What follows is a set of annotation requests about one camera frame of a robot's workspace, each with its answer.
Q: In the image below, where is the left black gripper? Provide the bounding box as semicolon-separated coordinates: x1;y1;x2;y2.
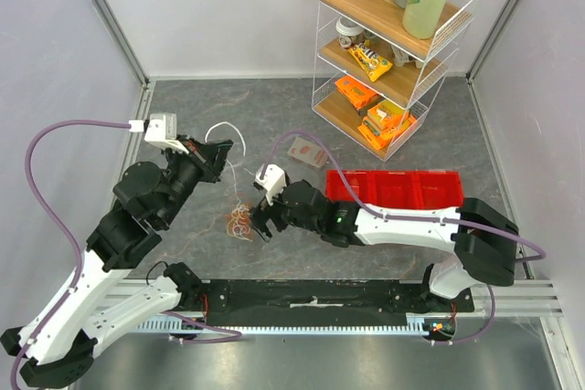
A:
158;133;235;227

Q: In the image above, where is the white cable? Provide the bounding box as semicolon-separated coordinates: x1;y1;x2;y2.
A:
204;121;255;243

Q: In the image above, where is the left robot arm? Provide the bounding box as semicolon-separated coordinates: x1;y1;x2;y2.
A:
1;135;233;389

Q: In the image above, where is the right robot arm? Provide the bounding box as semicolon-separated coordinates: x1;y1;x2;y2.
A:
250;179;517;311

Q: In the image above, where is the orange snack pack upper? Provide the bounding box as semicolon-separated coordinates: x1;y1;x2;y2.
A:
335;75;379;111

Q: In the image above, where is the orange snack box stack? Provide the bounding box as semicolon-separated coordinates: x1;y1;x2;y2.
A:
357;100;416;151

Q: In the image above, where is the red three-compartment bin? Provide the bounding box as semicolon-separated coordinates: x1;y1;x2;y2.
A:
344;170;464;210

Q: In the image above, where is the white lidded cup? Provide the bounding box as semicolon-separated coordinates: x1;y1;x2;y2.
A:
335;16;365;49

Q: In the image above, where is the yellow candy bag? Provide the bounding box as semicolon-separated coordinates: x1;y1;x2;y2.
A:
347;43;393;82

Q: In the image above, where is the white object on shelf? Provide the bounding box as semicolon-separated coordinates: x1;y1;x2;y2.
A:
390;45;423;69

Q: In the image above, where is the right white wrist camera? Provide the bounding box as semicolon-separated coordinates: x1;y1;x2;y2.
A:
254;163;288;206

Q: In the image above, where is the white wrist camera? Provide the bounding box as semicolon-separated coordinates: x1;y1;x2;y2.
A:
254;163;288;206
128;112;188;153

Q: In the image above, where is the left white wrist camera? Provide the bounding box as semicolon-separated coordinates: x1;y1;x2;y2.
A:
128;112;188;153

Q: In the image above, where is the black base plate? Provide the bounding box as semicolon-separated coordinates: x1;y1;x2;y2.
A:
201;279;474;328

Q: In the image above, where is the grey slotted cable duct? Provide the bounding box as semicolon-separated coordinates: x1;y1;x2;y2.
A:
130;315;429;336

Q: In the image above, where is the white wire wooden shelf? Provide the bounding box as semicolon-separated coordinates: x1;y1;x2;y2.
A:
312;0;481;161

